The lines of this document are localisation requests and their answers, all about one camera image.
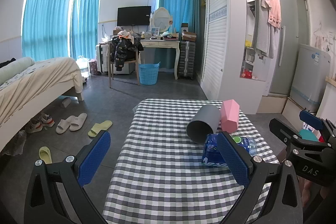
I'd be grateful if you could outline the yellow green slipper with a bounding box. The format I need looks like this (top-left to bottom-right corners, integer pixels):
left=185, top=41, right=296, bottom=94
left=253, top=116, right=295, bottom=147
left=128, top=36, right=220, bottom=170
left=39, top=147, right=53, bottom=164
left=88, top=120, right=113, bottom=138

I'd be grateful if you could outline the white dressing table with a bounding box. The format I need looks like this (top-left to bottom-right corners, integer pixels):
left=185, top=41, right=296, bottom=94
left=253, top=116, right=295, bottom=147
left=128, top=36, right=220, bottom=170
left=140, top=38, right=181, bottom=80

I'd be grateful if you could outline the white orange sneaker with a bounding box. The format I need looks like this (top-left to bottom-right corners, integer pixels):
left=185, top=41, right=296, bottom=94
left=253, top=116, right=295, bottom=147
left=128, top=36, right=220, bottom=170
left=39, top=113, right=55, bottom=127
left=26, top=119, right=43, bottom=134

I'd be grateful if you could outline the pale green pillow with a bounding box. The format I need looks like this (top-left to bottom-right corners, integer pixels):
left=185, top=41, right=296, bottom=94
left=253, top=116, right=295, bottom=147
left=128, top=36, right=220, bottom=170
left=0, top=57, right=35, bottom=85

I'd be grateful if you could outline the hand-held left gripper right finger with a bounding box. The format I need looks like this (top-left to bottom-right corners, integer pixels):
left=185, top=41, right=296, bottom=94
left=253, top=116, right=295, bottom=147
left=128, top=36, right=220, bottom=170
left=216, top=132, right=309, bottom=224

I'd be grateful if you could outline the narrow blue window curtain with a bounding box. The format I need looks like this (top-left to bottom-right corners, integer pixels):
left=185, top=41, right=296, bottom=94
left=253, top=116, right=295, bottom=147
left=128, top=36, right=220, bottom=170
left=70, top=0, right=102, bottom=60

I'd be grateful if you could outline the frosted glass door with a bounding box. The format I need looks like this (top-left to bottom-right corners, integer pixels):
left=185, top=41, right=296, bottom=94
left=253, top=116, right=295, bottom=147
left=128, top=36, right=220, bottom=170
left=270, top=0, right=308, bottom=96

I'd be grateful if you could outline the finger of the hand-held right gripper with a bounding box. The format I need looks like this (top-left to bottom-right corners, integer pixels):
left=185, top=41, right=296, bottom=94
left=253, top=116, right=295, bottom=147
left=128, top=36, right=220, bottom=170
left=269, top=118, right=306, bottom=148
left=299, top=109, right=336, bottom=141

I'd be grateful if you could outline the white slipper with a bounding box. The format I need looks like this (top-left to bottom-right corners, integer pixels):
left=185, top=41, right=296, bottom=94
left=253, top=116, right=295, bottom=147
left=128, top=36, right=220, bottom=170
left=69, top=113, right=88, bottom=131
left=56, top=115, right=75, bottom=134

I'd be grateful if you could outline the blue plastic basket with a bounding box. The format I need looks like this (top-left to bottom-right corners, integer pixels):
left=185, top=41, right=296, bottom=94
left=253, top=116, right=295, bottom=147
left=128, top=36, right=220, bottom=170
left=138, top=62, right=161, bottom=85

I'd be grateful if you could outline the black television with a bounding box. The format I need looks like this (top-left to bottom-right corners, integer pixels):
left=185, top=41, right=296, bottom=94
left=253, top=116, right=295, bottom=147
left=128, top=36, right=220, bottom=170
left=117, top=6, right=152, bottom=26

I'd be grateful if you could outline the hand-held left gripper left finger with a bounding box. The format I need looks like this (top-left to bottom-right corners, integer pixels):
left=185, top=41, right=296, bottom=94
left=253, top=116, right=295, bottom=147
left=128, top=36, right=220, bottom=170
left=24, top=131, right=112, bottom=224

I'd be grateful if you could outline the beige blanket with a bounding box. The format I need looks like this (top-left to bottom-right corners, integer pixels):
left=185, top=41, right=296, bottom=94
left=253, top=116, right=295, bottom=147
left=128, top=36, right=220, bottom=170
left=0, top=57, right=84, bottom=132

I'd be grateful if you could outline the pink hanging towel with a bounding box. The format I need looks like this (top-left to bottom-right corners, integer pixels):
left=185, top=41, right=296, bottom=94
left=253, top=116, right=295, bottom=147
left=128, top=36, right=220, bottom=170
left=262, top=0, right=282, bottom=29

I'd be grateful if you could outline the white wooden bed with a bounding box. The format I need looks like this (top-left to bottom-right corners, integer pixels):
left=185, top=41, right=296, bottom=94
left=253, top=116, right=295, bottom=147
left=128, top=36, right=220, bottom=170
left=0, top=57, right=85, bottom=154

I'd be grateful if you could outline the dark ribbed suitcase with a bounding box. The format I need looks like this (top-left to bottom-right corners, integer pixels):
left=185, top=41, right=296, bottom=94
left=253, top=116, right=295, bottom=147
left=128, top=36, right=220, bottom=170
left=178, top=41, right=197, bottom=80

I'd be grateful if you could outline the black patterned jacket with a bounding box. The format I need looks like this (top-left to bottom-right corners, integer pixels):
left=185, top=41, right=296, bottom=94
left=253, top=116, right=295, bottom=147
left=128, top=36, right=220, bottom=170
left=110, top=35, right=144, bottom=67

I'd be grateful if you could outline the white washing machine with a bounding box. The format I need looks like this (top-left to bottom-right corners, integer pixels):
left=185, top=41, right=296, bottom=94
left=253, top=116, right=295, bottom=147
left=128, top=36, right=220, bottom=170
left=289, top=43, right=332, bottom=113

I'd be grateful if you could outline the grey cup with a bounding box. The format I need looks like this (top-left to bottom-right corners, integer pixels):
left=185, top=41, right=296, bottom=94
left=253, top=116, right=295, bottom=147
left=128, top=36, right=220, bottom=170
left=186, top=104, right=221, bottom=145

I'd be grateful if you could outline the wide blue window curtain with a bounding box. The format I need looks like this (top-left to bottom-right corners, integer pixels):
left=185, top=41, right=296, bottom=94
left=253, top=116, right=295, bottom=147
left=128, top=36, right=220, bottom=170
left=21, top=0, right=71, bottom=58

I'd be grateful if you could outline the white louvred wardrobe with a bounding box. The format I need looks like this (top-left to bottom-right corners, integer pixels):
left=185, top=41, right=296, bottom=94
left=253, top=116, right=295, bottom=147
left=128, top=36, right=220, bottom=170
left=199, top=0, right=277, bottom=115

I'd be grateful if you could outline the blue label water bottle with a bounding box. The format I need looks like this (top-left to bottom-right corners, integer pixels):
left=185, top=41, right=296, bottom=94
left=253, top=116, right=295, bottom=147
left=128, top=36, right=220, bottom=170
left=202, top=133, right=257, bottom=168

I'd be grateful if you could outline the grey hanging towel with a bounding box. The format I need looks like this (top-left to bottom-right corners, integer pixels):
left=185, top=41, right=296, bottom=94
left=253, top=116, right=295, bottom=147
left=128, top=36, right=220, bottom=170
left=253, top=0, right=271, bottom=58

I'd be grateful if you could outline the grey checkered tablecloth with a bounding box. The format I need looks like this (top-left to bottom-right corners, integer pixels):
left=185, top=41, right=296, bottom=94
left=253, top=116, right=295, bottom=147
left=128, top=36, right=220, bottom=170
left=101, top=98, right=280, bottom=224

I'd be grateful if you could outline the wooden chair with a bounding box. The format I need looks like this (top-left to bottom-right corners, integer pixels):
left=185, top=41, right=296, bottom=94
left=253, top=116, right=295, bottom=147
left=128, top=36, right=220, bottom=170
left=108, top=43, right=141, bottom=88

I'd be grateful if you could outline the pink faceted cup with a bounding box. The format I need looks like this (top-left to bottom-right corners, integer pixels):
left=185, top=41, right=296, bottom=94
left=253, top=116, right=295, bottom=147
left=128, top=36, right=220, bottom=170
left=220, top=99, right=241, bottom=133

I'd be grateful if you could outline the person's right hand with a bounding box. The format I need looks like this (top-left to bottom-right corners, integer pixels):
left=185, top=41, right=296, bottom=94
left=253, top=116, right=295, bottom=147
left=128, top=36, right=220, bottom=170
left=299, top=177, right=324, bottom=210

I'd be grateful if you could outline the white oval mirror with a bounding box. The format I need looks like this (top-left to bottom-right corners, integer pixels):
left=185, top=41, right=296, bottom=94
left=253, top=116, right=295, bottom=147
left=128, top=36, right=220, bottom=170
left=150, top=7, right=173, bottom=34

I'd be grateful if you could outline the clear water jug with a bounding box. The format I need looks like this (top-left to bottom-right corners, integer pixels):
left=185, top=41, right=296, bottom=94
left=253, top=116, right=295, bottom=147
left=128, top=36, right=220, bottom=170
left=77, top=55, right=90, bottom=78

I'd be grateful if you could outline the white suitcase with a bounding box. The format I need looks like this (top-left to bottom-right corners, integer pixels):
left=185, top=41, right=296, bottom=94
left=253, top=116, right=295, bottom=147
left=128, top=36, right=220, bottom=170
left=96, top=43, right=111, bottom=73

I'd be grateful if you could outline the pile of clothes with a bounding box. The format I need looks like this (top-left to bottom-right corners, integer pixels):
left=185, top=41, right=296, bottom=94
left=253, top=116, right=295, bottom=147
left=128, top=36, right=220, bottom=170
left=117, top=29, right=135, bottom=40

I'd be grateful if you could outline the clear plastic bag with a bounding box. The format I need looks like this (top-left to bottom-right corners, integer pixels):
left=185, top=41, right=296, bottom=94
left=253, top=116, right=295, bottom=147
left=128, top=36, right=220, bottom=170
left=3, top=131, right=27, bottom=157

